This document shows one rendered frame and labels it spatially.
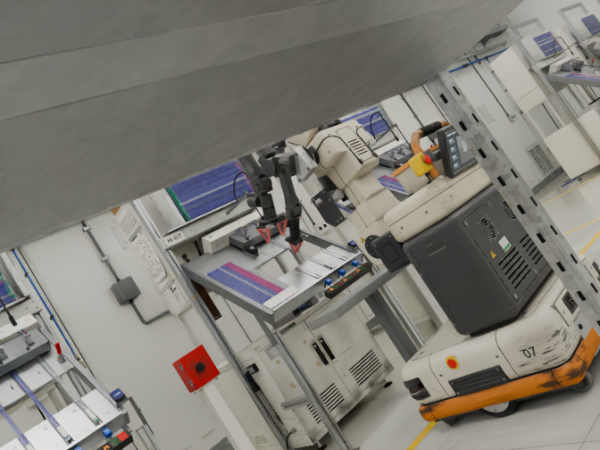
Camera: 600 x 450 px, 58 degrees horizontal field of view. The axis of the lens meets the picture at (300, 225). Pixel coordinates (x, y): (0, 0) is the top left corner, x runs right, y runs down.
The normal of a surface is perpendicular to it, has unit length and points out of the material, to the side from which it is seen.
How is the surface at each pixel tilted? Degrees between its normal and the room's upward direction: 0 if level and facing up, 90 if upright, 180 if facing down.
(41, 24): 180
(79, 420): 47
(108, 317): 90
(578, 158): 90
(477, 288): 90
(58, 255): 90
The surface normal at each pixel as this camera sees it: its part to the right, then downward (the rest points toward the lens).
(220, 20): 0.54, 0.83
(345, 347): 0.49, -0.40
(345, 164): -0.62, 0.33
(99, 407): -0.02, -0.86
